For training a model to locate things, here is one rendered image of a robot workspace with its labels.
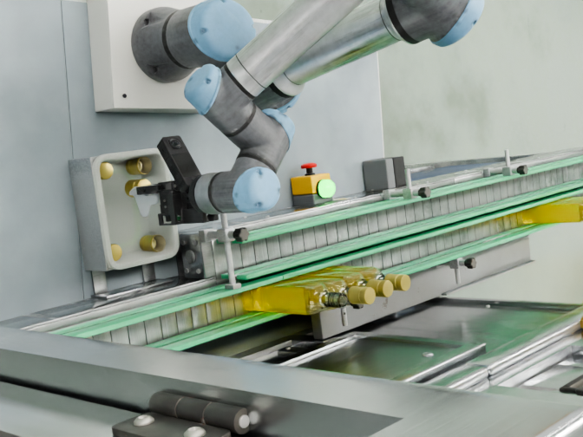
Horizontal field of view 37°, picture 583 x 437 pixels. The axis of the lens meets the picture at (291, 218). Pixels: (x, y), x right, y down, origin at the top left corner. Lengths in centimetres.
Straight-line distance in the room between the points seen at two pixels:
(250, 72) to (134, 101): 39
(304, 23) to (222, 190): 31
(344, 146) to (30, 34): 90
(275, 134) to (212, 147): 48
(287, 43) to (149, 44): 39
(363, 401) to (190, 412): 9
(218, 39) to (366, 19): 27
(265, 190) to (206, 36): 32
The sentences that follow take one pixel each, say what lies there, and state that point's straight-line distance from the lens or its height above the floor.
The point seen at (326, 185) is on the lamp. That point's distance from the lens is 209.
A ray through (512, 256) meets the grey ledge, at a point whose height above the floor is 88.
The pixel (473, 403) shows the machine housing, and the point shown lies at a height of 209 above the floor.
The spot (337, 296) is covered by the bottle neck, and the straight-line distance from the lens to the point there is 169.
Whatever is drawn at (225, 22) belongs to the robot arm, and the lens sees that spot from 165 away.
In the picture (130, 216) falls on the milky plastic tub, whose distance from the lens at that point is 182.
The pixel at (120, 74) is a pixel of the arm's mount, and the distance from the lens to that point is 177.
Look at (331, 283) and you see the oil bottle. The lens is 176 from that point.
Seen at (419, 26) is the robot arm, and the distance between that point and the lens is 151.
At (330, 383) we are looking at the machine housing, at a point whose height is 202.
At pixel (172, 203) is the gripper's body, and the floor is 98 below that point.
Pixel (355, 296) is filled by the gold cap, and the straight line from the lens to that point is 173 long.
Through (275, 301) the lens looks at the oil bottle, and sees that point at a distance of 179.
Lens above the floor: 227
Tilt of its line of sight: 45 degrees down
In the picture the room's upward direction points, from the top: 88 degrees clockwise
